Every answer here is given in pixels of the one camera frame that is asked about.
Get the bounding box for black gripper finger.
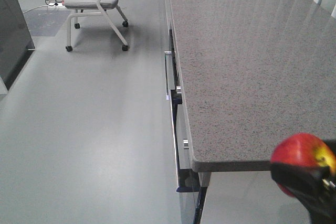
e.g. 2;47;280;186
323;139;336;155
270;163;335;223

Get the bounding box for red yellow apple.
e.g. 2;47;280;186
270;132;335;197

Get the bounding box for grey counter island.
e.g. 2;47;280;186
170;0;335;223

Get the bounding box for grey refrigerator side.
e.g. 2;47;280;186
1;0;35;90

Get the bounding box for white power cable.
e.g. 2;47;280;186
23;0;66;15

